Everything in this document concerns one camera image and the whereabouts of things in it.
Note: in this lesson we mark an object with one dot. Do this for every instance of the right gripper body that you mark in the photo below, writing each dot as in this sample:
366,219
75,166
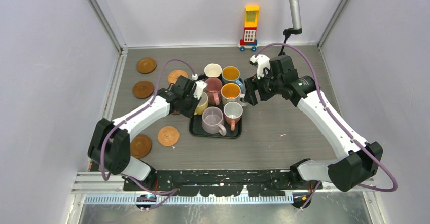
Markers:
268,87

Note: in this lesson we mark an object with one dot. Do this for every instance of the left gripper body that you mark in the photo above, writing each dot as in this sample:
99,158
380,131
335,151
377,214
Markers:
189,104

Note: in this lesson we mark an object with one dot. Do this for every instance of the yellow mug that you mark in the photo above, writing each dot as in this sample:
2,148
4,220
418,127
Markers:
202,105

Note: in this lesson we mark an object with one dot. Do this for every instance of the black plastic tray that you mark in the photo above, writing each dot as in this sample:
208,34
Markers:
196,129

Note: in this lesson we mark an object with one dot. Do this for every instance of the woven rattan coaster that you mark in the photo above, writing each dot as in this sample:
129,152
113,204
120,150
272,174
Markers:
174,75
168,136

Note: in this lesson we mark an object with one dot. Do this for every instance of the dusty pink mug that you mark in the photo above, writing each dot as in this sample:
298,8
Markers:
213,90

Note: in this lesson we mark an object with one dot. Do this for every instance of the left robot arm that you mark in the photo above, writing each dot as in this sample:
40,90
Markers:
110,143

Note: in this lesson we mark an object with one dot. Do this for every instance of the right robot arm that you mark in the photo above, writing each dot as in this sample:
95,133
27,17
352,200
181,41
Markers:
354,162

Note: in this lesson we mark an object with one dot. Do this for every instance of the white floral orange-inside mug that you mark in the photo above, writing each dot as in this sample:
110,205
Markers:
231,92

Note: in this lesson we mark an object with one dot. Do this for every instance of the blue orange-inside mug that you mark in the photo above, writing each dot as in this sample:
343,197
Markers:
231,74

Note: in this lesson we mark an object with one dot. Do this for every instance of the lilac ribbed mug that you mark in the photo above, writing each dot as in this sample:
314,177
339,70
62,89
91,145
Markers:
213,121

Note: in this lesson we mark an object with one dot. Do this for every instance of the salmon pink mug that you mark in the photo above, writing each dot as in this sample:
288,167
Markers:
232,113

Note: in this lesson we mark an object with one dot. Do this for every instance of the black white-inside mug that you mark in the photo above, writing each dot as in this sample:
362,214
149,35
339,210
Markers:
213,70

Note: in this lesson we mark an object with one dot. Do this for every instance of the colourful toy block tower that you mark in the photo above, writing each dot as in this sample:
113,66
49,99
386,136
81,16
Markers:
249,40

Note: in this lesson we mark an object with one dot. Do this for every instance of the brown wooden saucer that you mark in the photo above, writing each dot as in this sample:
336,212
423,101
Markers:
140,146
146,65
143,89

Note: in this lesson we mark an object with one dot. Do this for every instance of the brown wooden saucer far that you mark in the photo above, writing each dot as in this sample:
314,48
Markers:
146,65

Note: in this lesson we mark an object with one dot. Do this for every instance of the black tripod stand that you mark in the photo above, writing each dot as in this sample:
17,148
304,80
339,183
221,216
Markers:
287,33

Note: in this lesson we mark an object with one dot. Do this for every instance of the brown wooden saucer near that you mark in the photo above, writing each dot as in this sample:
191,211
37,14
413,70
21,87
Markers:
140,146

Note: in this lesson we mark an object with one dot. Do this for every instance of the grey metal pole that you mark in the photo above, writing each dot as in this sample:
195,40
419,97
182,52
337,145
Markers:
295,14

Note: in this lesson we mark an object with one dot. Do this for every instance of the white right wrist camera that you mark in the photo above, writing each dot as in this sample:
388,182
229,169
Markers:
262,63

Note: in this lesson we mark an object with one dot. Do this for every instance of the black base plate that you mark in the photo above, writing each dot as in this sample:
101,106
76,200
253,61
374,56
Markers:
221,183

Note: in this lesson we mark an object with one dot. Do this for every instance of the aluminium rail frame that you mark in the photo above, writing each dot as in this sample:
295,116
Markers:
96,191

